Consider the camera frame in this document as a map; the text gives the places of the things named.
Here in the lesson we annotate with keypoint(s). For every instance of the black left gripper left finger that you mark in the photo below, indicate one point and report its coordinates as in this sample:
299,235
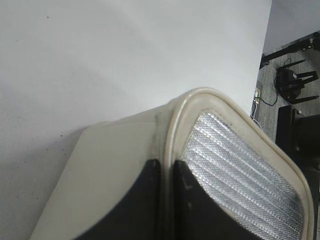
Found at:
136,215

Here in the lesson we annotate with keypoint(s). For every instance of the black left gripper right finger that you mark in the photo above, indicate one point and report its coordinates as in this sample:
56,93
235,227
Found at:
196,215

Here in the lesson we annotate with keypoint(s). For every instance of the cream insulated lunch bag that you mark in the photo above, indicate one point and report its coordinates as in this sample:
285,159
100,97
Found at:
249,177

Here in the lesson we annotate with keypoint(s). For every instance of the black equipment stand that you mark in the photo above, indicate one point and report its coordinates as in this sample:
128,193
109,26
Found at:
299,137

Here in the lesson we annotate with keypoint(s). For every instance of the black device with antennas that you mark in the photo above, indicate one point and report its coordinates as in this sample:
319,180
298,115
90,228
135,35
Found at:
289,84

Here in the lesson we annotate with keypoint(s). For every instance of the black metal frame bar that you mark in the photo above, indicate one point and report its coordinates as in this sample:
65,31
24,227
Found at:
303,44

